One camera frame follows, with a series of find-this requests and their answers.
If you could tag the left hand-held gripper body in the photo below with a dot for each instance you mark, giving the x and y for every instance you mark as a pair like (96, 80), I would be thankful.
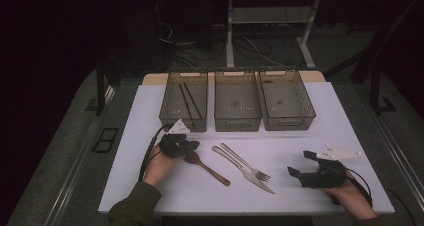
(173, 146)

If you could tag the smoky clear plastic bin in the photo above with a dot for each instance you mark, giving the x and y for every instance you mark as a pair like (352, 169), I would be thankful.
(286, 99)
(173, 99)
(237, 99)

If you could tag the steel table knife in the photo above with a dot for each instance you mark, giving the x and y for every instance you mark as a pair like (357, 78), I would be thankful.
(246, 175)

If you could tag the white metal desk frame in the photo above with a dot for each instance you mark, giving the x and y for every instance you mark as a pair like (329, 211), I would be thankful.
(266, 15)

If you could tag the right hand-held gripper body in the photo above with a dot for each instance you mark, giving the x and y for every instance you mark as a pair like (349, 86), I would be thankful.
(328, 176)

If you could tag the black chopstick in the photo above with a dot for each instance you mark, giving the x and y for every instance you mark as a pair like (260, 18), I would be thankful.
(193, 101)
(186, 101)

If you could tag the person's right hand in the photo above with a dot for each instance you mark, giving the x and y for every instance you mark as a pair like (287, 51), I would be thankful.
(353, 199)

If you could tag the steel fork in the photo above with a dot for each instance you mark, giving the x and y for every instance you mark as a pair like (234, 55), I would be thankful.
(261, 175)

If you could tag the dark metal stand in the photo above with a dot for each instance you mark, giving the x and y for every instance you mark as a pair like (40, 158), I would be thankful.
(100, 92)
(376, 92)

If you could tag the person's left hand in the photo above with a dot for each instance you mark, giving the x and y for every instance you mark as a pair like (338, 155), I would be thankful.
(160, 167)

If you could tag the brown wooden spoon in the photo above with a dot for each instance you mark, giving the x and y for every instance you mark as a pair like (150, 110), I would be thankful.
(208, 169)

